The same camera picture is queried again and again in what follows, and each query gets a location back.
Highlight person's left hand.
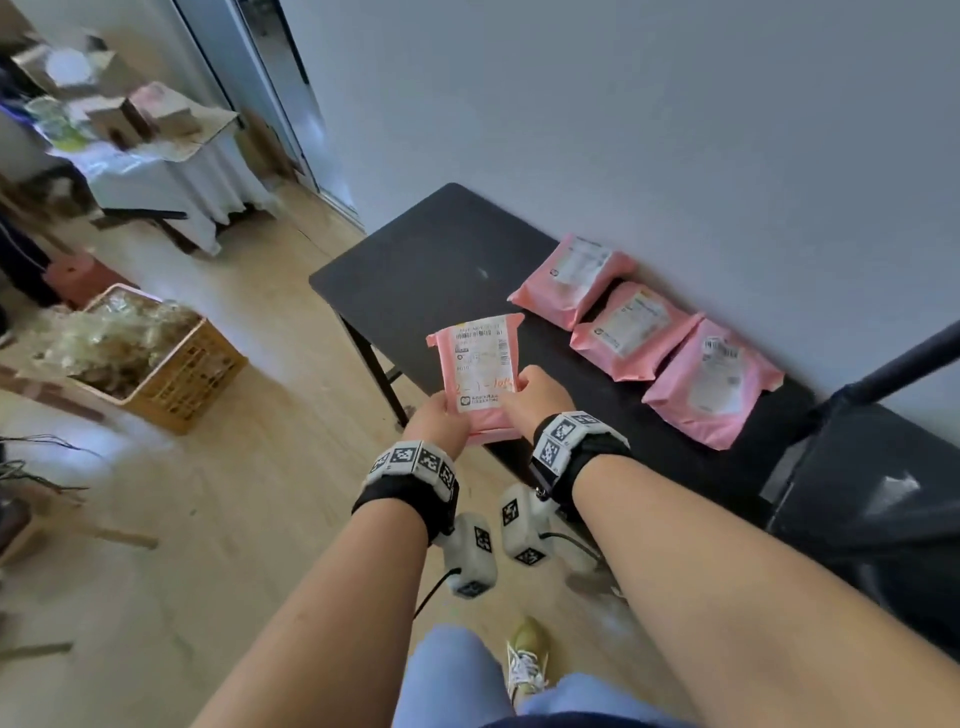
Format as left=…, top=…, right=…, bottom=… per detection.
left=402, top=392, right=472, bottom=460

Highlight person's right hand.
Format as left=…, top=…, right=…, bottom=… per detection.
left=500, top=365, right=577, bottom=444

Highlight dark metal shelf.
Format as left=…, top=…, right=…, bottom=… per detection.
left=761, top=322, right=960, bottom=661

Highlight person's right forearm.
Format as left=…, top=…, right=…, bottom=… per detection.
left=573, top=453, right=960, bottom=728

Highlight person's left forearm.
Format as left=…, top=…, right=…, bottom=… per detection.
left=191, top=498, right=433, bottom=728

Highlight person's blue jeans leg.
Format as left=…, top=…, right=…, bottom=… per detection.
left=517, top=672, right=699, bottom=728
left=391, top=623, right=519, bottom=728

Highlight person's yellow-green shoe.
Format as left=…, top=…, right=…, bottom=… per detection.
left=506, top=616, right=553, bottom=703

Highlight person's dark shirt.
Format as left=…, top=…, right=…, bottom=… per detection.
left=479, top=712, right=676, bottom=728

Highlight black marker wristband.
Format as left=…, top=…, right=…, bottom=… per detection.
left=528, top=410, right=633, bottom=523
left=352, top=440, right=460, bottom=545

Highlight white marker cube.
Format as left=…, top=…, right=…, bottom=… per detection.
left=500, top=483, right=560, bottom=568

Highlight black low table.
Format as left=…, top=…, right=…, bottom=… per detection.
left=308, top=182, right=819, bottom=526

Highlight yellow slatted crate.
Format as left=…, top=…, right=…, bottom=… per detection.
left=78, top=283, right=249, bottom=436

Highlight clear plastic wrapping heap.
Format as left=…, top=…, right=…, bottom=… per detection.
left=37, top=288, right=204, bottom=399

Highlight loose wooden sticks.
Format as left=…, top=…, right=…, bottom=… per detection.
left=0, top=434, right=159, bottom=571

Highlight dark framed glass door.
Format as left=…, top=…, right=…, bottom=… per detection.
left=172, top=0, right=361, bottom=219

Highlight red plastic stool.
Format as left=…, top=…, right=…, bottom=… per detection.
left=41, top=251, right=121, bottom=309

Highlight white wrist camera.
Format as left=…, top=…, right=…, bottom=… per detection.
left=434, top=512, right=500, bottom=599

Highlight black camera cable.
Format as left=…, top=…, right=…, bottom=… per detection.
left=412, top=567, right=463, bottom=620
left=539, top=530, right=605, bottom=564

